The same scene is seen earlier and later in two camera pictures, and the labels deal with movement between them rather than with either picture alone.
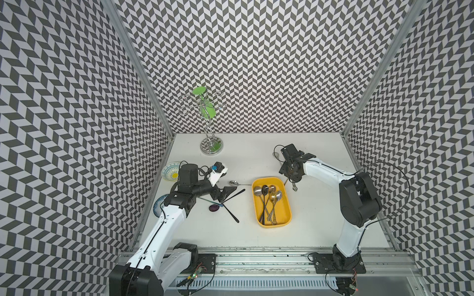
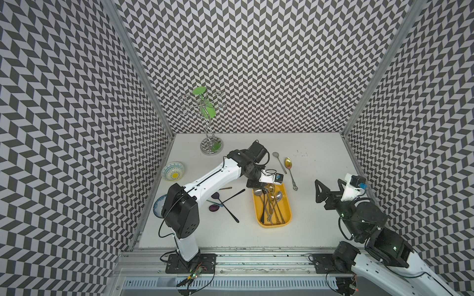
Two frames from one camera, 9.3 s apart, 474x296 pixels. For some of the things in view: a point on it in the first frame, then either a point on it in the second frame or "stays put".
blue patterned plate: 157,207 stays put
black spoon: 265,190 stays put
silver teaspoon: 258,191 stays put
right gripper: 282,169 to 333,196
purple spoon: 214,207 to 216,195
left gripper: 222,195 to 251,184
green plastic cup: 208,109 stays put
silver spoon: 278,197 stays put
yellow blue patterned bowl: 170,171 stays put
